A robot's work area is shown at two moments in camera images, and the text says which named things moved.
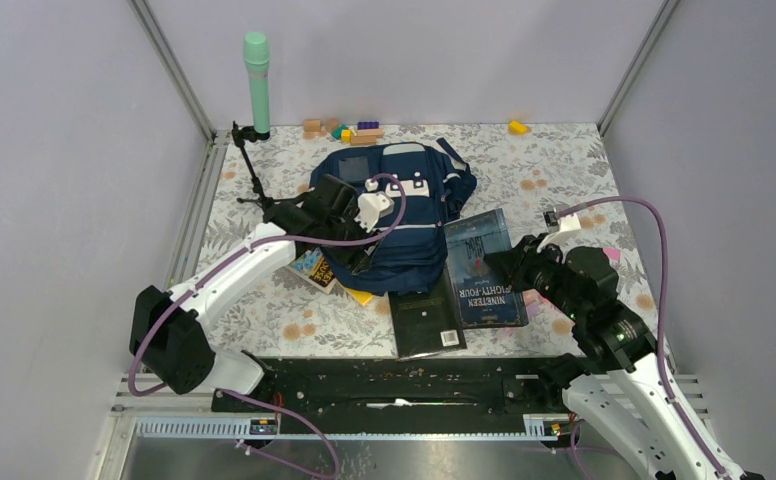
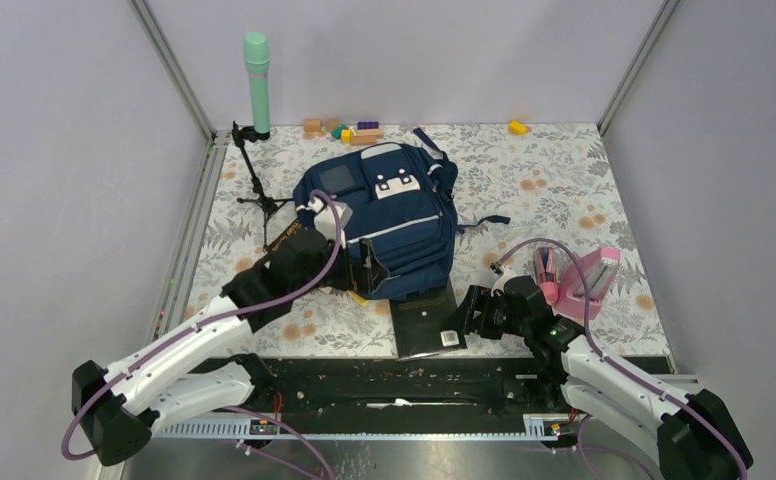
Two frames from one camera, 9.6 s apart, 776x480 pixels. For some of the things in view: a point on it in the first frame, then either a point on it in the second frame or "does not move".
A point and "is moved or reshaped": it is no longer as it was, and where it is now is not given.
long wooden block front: x=363 y=140 does not move
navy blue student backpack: x=412 y=191 is moved or reshaped
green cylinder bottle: x=257 y=57 does not move
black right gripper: x=530 y=256 to x=462 y=321
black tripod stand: x=245 y=134 does not move
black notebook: x=428 y=321 does not move
